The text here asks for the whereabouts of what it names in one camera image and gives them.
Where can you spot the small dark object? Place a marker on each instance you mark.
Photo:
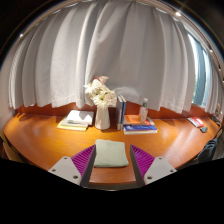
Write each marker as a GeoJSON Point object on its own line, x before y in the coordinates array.
{"type": "Point", "coordinates": [203, 129]}

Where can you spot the white pleated curtain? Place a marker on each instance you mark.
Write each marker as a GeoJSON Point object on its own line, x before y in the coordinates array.
{"type": "Point", "coordinates": [126, 53]}

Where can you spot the dark bag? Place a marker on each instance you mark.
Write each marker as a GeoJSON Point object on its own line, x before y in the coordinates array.
{"type": "Point", "coordinates": [208, 150]}

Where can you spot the pale green striped towel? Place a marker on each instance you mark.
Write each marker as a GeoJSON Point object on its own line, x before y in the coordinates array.
{"type": "Point", "coordinates": [110, 153]}

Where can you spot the grey upright book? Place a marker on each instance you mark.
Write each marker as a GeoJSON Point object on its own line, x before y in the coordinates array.
{"type": "Point", "coordinates": [119, 113]}

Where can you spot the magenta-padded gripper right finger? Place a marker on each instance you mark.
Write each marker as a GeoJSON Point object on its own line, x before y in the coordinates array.
{"type": "Point", "coordinates": [159, 168]}

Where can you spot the clear plastic bottle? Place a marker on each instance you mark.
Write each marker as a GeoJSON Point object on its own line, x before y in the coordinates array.
{"type": "Point", "coordinates": [143, 111]}

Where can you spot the window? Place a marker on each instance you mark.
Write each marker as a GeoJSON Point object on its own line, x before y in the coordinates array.
{"type": "Point", "coordinates": [200, 73]}

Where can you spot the orange flat book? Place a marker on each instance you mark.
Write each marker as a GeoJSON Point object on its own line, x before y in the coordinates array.
{"type": "Point", "coordinates": [133, 119]}

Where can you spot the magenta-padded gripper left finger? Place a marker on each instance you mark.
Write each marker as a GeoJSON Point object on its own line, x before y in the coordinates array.
{"type": "Point", "coordinates": [65, 169]}

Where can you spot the white ceramic vase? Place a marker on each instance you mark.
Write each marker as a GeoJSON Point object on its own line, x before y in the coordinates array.
{"type": "Point", "coordinates": [102, 118]}

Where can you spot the yellow flat book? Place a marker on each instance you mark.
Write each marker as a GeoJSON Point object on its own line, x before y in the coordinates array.
{"type": "Point", "coordinates": [70, 128]}

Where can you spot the white flat book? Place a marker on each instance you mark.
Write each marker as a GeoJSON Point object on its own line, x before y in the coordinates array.
{"type": "Point", "coordinates": [80, 117]}

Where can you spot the white flower bouquet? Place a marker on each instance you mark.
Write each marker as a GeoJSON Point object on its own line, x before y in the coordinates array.
{"type": "Point", "coordinates": [100, 93]}

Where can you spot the blue flat book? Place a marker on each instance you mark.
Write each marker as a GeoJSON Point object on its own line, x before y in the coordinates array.
{"type": "Point", "coordinates": [140, 128]}

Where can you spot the blue upright book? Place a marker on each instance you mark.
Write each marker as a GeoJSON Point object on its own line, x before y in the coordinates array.
{"type": "Point", "coordinates": [123, 110]}

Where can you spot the grey flat book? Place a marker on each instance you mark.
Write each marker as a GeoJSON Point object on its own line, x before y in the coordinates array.
{"type": "Point", "coordinates": [68, 123]}

